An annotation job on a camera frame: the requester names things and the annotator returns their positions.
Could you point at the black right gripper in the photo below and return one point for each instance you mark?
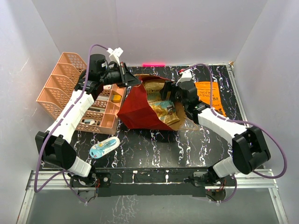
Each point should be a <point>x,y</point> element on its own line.
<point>169,86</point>

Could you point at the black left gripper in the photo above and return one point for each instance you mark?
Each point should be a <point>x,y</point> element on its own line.
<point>126,78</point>

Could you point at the orange honey dijon chip bag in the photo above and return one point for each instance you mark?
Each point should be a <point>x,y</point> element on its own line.
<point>203,92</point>

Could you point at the gold teal kettle chips bag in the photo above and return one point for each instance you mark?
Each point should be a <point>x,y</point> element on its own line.
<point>164,109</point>

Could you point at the red brown paper bag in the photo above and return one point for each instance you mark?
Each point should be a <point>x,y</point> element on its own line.
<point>136,113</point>

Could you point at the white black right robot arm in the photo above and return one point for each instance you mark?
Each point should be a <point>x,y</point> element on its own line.
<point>249,148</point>

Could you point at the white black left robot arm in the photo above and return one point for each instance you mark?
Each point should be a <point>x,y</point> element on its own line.
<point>53,145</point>

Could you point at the pink tape strip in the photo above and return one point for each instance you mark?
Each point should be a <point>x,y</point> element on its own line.
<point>153,64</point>

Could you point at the yellow item in organizer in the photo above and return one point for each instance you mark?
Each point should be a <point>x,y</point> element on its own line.
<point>116,98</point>

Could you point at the peach plastic file organizer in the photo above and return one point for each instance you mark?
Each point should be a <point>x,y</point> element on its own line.
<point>102,115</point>

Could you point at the blue white packaged item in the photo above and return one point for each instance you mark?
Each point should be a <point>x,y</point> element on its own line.
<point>104,147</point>

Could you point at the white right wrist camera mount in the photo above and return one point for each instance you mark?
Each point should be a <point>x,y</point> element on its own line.
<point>184,75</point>

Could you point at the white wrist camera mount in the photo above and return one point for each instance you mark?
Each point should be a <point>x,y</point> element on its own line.
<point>114,54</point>
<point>184,75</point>

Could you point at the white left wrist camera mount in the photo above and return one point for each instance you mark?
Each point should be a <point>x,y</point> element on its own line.
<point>114,54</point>

